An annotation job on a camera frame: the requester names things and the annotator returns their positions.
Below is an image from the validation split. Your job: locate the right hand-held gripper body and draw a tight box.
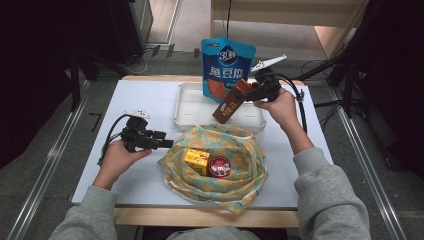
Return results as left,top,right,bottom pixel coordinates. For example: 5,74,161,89
250,54,288,103

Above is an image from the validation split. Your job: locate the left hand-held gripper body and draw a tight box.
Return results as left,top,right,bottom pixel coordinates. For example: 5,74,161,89
120,109,158,154

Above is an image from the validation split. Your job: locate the brown box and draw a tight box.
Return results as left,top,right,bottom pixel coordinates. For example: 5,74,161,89
212,78,255,125

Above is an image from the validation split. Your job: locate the blue snack pouch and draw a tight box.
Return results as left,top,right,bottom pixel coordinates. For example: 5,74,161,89
200,37,257,104

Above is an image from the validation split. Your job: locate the yellow drink carton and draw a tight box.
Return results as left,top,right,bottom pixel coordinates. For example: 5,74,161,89
183,148,211,177

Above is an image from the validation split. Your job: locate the white plastic tray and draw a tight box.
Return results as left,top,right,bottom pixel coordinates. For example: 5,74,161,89
173,82,268,134

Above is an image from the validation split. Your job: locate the person's right hand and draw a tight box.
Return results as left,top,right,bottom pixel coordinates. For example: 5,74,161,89
253,88,298,135

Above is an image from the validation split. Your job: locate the person's left hand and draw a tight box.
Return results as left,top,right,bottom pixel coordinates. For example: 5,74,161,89
93,139,153,192

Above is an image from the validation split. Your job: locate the white table board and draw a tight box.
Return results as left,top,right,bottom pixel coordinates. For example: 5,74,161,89
71,79,334,209

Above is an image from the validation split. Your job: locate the black corner tape mark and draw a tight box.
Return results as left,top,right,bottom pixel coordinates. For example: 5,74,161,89
88,112,103,133

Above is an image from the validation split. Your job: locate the light wooden bench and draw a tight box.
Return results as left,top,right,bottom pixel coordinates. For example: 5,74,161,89
209,0,368,60

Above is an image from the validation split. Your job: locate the black metal stand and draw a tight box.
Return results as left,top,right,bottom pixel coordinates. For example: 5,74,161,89
289,0,378,118
68,46,101,113

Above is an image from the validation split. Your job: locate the person's grey sweater torso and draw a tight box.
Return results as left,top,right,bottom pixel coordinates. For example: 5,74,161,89
166,226,262,240

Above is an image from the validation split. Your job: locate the dark cabinet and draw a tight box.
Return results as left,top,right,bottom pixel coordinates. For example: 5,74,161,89
106,0,154,65

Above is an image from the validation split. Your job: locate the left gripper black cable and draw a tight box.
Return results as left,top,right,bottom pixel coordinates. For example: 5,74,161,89
97,114,130,166

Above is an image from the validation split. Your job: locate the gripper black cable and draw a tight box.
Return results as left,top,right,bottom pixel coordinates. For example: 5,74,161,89
97,114,130,166
275,73,309,134

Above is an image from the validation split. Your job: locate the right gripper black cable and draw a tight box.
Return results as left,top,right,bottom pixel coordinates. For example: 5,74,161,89
275,73,309,134

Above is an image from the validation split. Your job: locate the hanging black cable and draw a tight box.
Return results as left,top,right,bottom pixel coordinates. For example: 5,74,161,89
213,0,233,55

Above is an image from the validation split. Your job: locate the white floor cable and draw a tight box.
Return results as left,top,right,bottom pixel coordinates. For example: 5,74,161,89
121,49,150,76

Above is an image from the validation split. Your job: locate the metal floor rail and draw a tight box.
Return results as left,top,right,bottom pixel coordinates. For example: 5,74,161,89
6,79,92,240
328,86,408,240

